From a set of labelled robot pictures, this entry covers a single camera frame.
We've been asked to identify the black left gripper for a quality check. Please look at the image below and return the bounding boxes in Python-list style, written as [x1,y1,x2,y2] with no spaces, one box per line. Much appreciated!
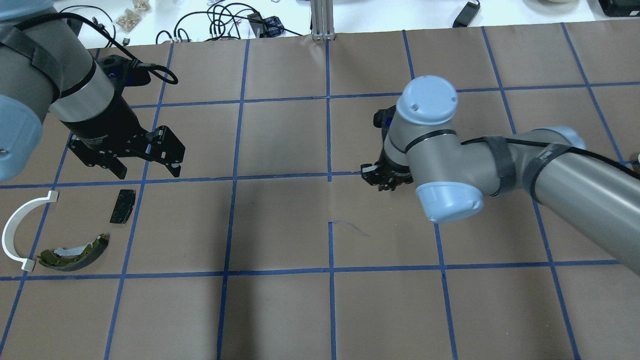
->
[62,94,186,180]

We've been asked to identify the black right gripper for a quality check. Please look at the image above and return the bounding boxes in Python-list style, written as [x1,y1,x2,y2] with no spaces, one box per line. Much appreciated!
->
[360,149,414,192]

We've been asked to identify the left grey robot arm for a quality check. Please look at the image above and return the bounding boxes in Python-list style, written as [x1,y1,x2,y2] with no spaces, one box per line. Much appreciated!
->
[0,0,186,181]

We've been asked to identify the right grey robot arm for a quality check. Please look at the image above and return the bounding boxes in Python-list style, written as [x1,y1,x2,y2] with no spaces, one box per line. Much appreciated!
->
[360,75,640,274]

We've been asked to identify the dark grey brake pad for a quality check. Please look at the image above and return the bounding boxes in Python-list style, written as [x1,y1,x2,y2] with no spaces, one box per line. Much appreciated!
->
[109,189,137,224]

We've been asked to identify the olive green brake shoe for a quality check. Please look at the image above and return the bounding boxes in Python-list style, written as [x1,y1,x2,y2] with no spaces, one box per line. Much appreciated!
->
[37,234,110,272]

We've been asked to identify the bag of small parts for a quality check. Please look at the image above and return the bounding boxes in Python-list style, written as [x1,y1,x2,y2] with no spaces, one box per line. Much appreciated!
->
[112,0,152,34]

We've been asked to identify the black power adapter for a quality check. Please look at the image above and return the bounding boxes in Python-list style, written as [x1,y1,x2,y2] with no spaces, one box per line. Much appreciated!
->
[452,0,482,28]

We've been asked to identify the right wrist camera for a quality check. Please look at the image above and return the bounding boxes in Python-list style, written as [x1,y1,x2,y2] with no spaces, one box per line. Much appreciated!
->
[373,105,397,142]

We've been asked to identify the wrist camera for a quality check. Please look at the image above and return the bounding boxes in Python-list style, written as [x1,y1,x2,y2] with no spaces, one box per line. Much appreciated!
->
[97,54,151,92]
[373,105,397,142]

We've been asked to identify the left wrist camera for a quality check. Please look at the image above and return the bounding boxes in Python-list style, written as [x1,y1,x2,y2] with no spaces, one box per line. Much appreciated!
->
[97,54,151,92]

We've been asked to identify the white curved plastic bracket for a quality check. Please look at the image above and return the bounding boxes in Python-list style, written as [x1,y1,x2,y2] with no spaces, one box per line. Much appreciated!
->
[1,190,59,272]

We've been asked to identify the aluminium frame post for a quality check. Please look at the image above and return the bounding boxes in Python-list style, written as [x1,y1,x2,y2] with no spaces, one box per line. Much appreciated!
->
[309,0,336,42]

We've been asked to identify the black tangled cables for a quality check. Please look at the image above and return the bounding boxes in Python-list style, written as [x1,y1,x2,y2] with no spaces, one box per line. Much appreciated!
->
[156,2,304,45]

